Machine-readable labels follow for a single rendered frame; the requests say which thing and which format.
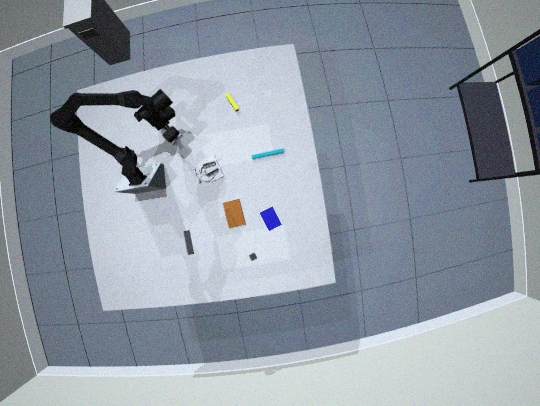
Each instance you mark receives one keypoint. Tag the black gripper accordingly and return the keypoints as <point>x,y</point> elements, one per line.
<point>170,134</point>

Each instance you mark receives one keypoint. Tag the orange rectangular plate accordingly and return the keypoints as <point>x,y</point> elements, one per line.
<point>233,213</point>

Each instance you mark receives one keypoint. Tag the teal flat bar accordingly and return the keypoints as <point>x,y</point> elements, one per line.
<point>268,153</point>

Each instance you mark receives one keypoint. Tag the dark grey flat bar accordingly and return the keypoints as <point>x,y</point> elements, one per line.
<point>188,242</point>

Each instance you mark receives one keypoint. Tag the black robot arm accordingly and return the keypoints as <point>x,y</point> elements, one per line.
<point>64,118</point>

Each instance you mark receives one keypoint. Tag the yellow flat bar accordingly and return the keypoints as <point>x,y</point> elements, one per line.
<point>232,102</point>

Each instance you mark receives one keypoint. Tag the blue flat rectangular plate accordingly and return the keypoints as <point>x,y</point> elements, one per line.
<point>270,218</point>

